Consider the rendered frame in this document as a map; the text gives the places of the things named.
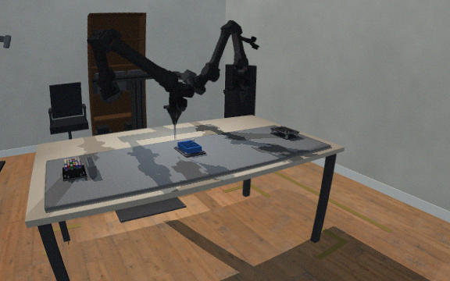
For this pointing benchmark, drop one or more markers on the blue tube rack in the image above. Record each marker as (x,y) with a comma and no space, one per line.
(189,147)

